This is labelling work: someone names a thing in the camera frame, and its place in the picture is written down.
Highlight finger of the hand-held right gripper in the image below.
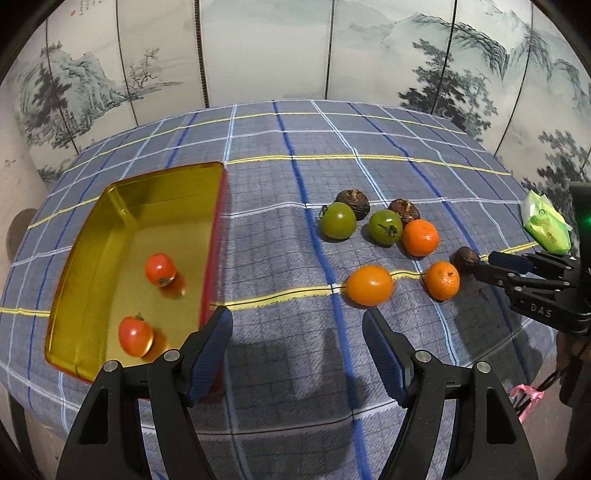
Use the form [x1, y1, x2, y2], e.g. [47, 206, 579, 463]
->
[473, 265, 591, 330]
[488, 251, 578, 278]

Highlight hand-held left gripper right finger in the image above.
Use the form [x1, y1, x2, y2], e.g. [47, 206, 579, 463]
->
[361, 308, 539, 480]

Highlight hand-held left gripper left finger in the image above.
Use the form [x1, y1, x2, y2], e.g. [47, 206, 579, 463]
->
[55, 305, 234, 480]

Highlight dark brown water chestnut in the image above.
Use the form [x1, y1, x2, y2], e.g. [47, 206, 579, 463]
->
[450, 246, 482, 276]
[389, 198, 421, 225]
[335, 189, 369, 221]

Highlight round mandarin orange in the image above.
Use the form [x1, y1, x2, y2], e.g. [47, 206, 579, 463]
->
[402, 219, 440, 258]
[424, 261, 461, 301]

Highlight smooth oval orange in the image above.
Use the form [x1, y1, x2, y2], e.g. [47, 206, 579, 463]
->
[346, 264, 394, 306]

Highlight green tomato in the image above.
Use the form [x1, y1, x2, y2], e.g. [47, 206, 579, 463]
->
[368, 210, 404, 245]
[320, 202, 357, 241]

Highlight gold tin box red sides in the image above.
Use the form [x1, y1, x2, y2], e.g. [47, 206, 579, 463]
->
[45, 161, 229, 402]

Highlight green tissue packet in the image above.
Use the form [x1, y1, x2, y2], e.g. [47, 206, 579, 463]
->
[521, 190, 572, 254]

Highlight red tomato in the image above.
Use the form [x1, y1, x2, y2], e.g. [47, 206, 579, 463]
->
[119, 314, 154, 357]
[145, 253, 177, 288]

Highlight pink plastic ribbon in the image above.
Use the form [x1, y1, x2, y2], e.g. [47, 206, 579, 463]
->
[508, 383, 543, 423]

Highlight blue plaid tablecloth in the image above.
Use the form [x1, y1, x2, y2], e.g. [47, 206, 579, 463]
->
[0, 99, 573, 480]

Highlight landscape painted folding screen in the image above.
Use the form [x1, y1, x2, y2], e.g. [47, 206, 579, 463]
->
[0, 0, 591, 222]

